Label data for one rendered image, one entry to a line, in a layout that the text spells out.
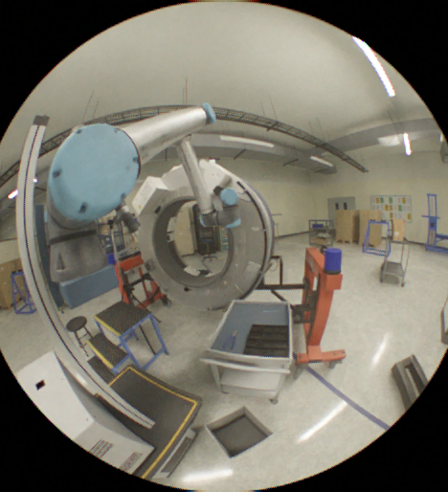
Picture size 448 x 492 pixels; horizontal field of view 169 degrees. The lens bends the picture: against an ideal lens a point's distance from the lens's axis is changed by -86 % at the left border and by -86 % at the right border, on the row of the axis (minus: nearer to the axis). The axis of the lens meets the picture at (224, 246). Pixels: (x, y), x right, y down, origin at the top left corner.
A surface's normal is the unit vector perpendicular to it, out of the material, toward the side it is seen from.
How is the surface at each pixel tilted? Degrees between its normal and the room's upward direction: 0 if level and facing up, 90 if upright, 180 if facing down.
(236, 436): 0
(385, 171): 90
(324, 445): 0
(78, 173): 93
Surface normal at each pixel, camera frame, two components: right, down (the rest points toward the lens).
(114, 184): 0.89, 0.04
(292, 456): -0.11, -0.98
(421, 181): -0.93, 0.16
